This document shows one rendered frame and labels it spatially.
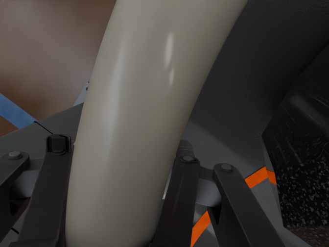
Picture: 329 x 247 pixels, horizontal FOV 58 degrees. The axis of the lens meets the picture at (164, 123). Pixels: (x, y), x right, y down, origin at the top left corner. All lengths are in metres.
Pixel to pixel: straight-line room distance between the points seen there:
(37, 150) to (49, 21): 0.67
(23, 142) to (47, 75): 0.58
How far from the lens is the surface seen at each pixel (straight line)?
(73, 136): 0.18
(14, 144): 0.86
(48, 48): 1.38
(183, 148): 0.17
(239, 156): 1.24
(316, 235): 0.69
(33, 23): 1.42
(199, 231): 1.41
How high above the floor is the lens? 1.17
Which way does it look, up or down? 71 degrees down
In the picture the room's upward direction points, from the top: 142 degrees counter-clockwise
